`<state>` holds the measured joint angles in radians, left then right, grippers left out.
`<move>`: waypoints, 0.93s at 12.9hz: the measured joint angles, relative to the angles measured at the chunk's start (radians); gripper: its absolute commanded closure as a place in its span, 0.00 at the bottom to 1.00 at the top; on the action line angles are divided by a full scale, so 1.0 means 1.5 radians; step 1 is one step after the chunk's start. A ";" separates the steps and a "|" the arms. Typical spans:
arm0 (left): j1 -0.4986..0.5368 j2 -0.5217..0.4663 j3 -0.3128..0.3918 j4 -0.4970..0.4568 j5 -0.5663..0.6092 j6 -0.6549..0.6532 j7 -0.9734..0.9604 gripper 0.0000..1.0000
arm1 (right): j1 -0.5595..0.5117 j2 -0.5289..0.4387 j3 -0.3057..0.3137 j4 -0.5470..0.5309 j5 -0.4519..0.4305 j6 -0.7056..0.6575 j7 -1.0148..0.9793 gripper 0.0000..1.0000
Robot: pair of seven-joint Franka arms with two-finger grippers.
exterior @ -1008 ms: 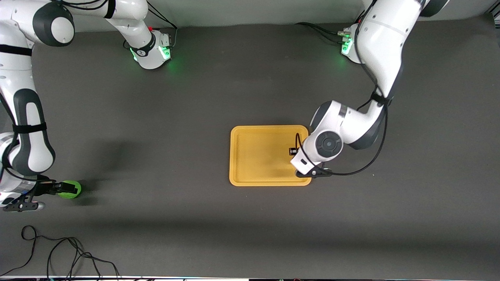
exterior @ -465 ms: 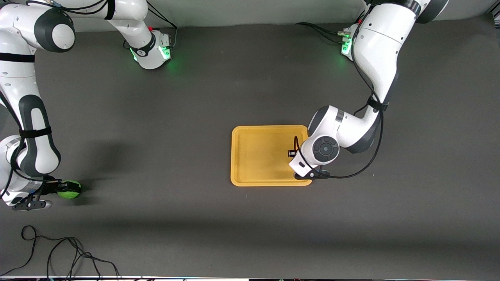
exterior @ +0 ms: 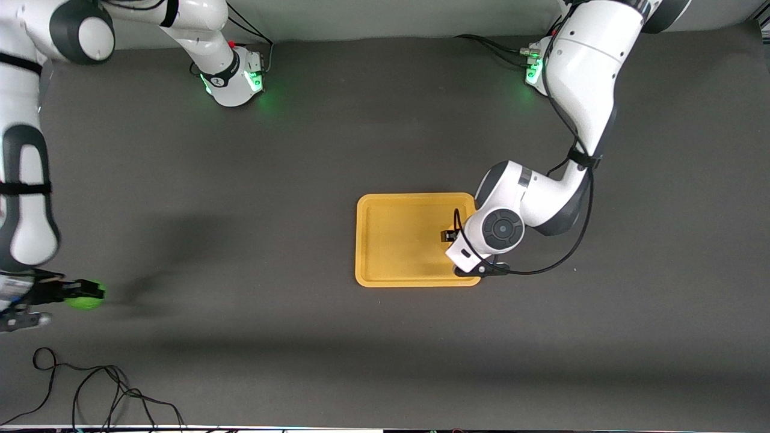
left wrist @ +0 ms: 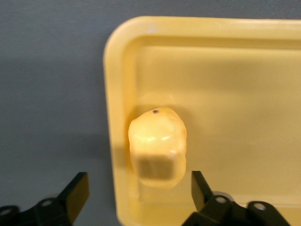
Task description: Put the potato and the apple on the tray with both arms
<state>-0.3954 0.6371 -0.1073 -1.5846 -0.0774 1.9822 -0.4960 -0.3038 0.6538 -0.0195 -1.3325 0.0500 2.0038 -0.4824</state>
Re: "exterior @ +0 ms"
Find black left arm base cables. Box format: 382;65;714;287
454;11;564;70

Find yellow plastic tray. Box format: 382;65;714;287
354;192;482;288

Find thin black loose cable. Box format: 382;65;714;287
0;347;187;432

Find black arm base cables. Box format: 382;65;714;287
454;11;564;70
190;8;275;78

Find black right arm base cables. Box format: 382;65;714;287
190;8;275;78

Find green apple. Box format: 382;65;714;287
64;281;106;311

